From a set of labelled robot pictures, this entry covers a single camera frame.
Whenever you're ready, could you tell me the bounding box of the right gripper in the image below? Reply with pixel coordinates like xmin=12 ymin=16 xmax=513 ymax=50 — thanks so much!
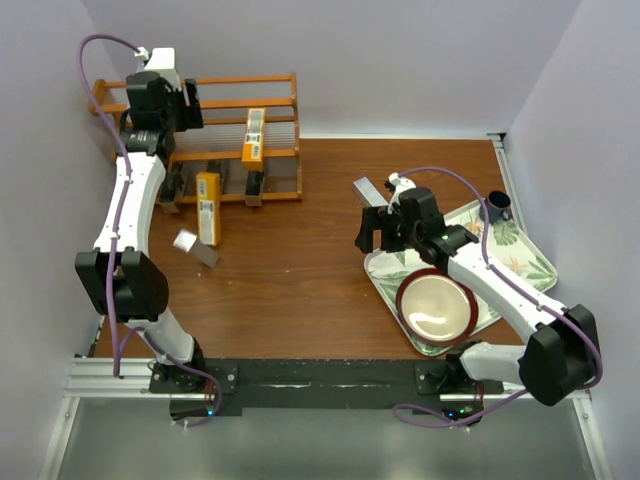
xmin=355 ymin=206 xmax=421 ymax=255

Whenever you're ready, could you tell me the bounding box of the black toothpaste box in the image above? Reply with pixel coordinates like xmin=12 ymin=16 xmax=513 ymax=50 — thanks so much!
xmin=244 ymin=171 xmax=265 ymax=208
xmin=158 ymin=173 xmax=188 ymax=214
xmin=206 ymin=160 xmax=230 ymax=194

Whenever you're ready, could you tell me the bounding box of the orange toothpaste box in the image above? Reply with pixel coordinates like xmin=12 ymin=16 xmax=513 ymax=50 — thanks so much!
xmin=196 ymin=172 xmax=222 ymax=246

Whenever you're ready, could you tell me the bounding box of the silver gold R&O toothpaste box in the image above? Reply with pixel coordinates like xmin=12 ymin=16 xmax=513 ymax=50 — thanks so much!
xmin=241 ymin=108 xmax=266 ymax=173

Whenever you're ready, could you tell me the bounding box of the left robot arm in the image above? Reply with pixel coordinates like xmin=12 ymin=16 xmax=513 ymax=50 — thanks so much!
xmin=75 ymin=71 xmax=207 ymax=392

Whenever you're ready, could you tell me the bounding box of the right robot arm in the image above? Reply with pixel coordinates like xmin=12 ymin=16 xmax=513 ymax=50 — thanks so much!
xmin=355 ymin=184 xmax=603 ymax=406

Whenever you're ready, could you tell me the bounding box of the orange wooden three-tier shelf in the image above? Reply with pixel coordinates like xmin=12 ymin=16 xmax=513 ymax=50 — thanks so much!
xmin=89 ymin=73 xmax=303 ymax=208

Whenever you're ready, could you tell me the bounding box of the red rimmed cream plate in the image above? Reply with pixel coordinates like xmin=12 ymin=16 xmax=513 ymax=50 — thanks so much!
xmin=395 ymin=268 xmax=479 ymax=346

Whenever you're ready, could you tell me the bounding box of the dark blue mug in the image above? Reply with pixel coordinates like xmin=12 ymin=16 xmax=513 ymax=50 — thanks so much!
xmin=480 ymin=190 xmax=513 ymax=225

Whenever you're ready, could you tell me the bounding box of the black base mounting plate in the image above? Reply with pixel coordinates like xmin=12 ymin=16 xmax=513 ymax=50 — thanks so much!
xmin=148 ymin=358 xmax=504 ymax=420

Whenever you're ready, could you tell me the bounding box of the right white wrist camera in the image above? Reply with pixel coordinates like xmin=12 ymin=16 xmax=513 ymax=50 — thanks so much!
xmin=384 ymin=172 xmax=416 ymax=212

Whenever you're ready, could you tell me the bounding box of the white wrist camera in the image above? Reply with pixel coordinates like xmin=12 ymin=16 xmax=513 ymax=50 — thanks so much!
xmin=384 ymin=172 xmax=416 ymax=212
xmin=134 ymin=47 xmax=180 ymax=83

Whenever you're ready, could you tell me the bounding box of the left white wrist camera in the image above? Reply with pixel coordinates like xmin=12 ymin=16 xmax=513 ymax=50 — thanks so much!
xmin=134 ymin=47 xmax=180 ymax=83

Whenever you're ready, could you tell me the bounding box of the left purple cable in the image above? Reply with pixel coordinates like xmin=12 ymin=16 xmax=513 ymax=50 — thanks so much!
xmin=78 ymin=33 xmax=224 ymax=429

